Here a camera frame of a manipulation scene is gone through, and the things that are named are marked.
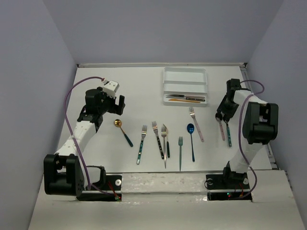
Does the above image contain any teal handled knife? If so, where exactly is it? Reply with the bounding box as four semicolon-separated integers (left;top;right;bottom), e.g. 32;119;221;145
165;94;186;98

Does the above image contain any metal rear rail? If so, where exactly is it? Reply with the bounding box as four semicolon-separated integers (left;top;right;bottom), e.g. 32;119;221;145
77;62;246;68

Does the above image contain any silver fork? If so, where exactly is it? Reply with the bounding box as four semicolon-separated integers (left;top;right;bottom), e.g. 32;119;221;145
161;126;166;168

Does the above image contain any black handled knife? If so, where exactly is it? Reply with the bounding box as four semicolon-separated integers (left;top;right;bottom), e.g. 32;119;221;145
184;96;206;102

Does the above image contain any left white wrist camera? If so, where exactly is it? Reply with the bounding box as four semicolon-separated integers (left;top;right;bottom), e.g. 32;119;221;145
102;80;119;99

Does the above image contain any white cutlery tray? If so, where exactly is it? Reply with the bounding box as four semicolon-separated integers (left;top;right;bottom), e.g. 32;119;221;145
163;67;209;107

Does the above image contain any metal rail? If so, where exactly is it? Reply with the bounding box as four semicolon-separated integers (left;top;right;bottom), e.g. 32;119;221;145
240;67;279;170
77;62;246;68

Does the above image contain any gold orange knife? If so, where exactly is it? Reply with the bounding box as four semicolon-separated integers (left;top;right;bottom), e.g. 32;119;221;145
168;98;201;103

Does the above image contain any fork teal patterned handle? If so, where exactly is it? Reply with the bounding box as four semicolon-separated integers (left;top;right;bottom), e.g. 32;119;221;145
136;125;147;165

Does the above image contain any metal right rail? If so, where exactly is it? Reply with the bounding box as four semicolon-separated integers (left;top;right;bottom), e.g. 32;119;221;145
240;67;279;170

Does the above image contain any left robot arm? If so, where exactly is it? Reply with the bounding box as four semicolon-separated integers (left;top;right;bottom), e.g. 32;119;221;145
44;80;125;196

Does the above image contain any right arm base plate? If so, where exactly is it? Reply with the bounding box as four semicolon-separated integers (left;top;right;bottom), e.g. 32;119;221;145
204;174;252;201

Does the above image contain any gold spoon teal handle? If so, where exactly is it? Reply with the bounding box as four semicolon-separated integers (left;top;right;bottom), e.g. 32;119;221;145
114;119;133;147

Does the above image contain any fork black patterned handle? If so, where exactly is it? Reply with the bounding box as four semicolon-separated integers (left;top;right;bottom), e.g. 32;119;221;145
152;121;165;160

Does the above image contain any teal metal fork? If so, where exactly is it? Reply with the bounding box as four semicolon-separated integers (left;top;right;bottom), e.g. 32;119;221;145
178;137;183;171

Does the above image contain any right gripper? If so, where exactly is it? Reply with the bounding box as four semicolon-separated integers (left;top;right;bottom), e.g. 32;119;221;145
217;95;240;119

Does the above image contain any gold knife dark green handle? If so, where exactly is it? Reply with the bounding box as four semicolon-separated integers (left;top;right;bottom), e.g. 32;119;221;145
163;124;170;158

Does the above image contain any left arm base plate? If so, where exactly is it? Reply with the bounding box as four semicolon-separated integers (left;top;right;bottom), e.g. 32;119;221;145
76;174;122;202

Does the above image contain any fork pink handle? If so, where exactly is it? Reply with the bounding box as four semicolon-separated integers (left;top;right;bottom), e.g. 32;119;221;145
189;106;204;142

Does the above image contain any white front board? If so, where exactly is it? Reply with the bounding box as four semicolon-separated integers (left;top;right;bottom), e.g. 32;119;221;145
29;171;304;230

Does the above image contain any spoon pink handle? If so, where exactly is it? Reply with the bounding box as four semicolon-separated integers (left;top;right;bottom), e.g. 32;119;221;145
218;121;225;141

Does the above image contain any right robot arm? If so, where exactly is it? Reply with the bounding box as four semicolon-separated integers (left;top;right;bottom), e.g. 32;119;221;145
215;79;279;188

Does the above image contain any blue spoon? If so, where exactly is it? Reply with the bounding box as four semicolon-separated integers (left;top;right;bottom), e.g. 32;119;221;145
187;123;195;162

